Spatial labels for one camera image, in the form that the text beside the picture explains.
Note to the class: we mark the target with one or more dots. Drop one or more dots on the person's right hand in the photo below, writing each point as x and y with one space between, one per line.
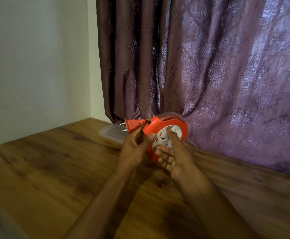
179 161

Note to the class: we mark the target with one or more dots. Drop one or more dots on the person's left hand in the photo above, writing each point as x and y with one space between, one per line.
132 154

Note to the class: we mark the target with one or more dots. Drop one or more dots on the orange extension cord reel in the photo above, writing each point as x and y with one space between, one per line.
160 124

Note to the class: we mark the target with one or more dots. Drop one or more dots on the person's left forearm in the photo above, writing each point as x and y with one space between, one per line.
100 206

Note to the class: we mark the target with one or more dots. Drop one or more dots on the clear plastic box lid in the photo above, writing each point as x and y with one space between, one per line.
110 133

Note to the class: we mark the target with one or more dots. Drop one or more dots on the purple patterned curtain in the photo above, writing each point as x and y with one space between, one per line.
209 72

